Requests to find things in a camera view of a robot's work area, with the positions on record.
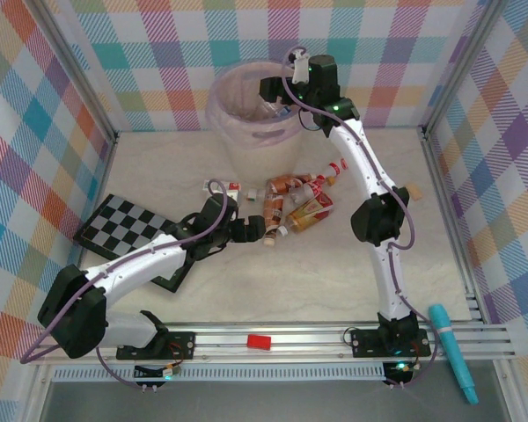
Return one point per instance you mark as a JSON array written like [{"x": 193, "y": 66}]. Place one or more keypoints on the clear Fiji water bottle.
[{"x": 275, "y": 110}]

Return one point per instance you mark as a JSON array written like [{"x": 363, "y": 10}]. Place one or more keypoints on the brown label plastic bottle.
[
  {"x": 273, "y": 211},
  {"x": 283, "y": 184}
]

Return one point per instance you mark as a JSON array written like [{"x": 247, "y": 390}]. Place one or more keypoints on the yellow label tea bottle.
[{"x": 310, "y": 213}]

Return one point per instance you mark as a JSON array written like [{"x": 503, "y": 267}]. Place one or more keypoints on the crushed clear bottle red label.
[{"x": 312, "y": 190}]

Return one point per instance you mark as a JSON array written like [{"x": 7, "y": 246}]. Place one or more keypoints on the clear bottle red white label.
[{"x": 335, "y": 169}]

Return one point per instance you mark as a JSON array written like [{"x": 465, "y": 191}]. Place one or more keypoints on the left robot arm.
[{"x": 136, "y": 264}]

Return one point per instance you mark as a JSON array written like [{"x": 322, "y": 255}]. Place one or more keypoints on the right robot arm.
[{"x": 361, "y": 154}]

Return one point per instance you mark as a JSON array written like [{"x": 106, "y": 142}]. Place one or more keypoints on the beige round waste bin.
[{"x": 264, "y": 154}]

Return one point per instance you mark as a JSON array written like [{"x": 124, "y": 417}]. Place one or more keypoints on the small clear bottle green label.
[{"x": 254, "y": 194}]

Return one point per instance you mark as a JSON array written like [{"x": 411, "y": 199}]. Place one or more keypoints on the clear bottle red green label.
[{"x": 234, "y": 189}]

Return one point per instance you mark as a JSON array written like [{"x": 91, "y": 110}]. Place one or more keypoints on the yellow bottle cap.
[{"x": 332, "y": 180}]

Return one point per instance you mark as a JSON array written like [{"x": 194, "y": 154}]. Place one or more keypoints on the black white checkerboard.
[{"x": 123, "y": 220}]

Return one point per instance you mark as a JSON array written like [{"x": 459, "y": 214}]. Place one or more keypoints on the red block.
[{"x": 258, "y": 343}]

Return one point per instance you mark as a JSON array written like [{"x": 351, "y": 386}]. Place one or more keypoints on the small beige block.
[{"x": 415, "y": 192}]

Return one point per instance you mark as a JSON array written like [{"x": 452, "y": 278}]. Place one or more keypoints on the left small controller board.
[{"x": 151, "y": 373}]

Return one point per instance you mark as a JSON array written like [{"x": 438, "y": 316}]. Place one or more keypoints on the small controller board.
[
  {"x": 398, "y": 373},
  {"x": 151, "y": 373}
]

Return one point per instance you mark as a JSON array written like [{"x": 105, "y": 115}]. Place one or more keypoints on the right small controller board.
[{"x": 398, "y": 373}]

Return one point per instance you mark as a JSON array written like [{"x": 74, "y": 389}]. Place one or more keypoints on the teal pen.
[{"x": 449, "y": 343}]

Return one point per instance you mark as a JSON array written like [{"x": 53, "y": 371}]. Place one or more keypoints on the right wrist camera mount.
[{"x": 300, "y": 66}]

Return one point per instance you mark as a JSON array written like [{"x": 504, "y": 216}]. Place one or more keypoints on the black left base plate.
[{"x": 180, "y": 345}]

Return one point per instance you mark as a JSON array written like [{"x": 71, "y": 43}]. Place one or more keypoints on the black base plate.
[
  {"x": 180, "y": 345},
  {"x": 365, "y": 343}
]

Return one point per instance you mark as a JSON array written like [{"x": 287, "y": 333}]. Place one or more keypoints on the aluminium mounting rail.
[{"x": 312, "y": 343}]

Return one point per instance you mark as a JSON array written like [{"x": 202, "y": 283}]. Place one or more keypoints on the aluminium frame post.
[
  {"x": 466, "y": 66},
  {"x": 77, "y": 74}
]

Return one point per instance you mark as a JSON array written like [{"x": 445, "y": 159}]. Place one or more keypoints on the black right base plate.
[{"x": 365, "y": 343}]

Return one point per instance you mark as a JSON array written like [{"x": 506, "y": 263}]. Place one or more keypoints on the aluminium side rail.
[{"x": 449, "y": 220}]

